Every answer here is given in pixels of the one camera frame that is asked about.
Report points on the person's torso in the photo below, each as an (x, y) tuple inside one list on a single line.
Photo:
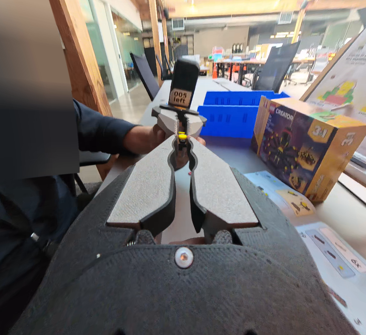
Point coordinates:
[(25, 226)]

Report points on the blue plastic bin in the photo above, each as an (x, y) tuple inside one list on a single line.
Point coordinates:
[(237, 98), (228, 121)]

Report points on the person's left forearm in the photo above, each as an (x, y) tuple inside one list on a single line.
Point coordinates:
[(98, 129)]

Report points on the person's left hand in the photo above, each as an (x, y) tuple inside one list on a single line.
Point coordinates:
[(143, 139)]

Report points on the lego instruction booklet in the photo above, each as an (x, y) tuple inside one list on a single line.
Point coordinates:
[(328, 243)]

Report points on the wooden post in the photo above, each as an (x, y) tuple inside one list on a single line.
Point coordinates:
[(77, 48), (154, 26)]

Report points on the lego set box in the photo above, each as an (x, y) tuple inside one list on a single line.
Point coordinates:
[(297, 146)]

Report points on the wooden work table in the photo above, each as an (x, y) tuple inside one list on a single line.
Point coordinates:
[(243, 61)]

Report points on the instruction sheet clipboard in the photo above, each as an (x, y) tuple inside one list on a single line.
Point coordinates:
[(340, 83)]

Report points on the small black yellow lego piece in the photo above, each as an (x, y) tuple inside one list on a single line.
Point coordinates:
[(182, 137)]

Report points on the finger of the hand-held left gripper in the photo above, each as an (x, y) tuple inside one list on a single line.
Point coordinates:
[(167, 121), (196, 124)]

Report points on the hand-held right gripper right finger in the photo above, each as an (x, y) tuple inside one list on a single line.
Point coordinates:
[(223, 192)]

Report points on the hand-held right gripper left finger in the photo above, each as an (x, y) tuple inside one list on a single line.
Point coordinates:
[(143, 186)]

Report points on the black office chair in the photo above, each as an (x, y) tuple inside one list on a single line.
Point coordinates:
[(95, 158), (276, 66), (163, 67), (143, 73)]

